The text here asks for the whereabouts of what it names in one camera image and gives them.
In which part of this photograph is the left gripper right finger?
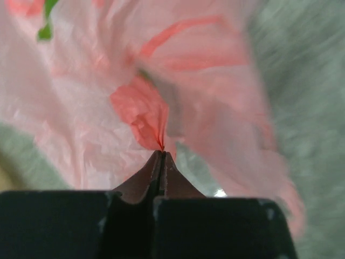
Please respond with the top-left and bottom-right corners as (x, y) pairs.
(161, 152), (205, 199)

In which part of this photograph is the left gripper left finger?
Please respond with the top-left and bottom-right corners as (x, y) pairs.
(113, 151), (162, 204)

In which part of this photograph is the pink plastic bag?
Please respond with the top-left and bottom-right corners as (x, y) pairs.
(1, 1), (305, 237)

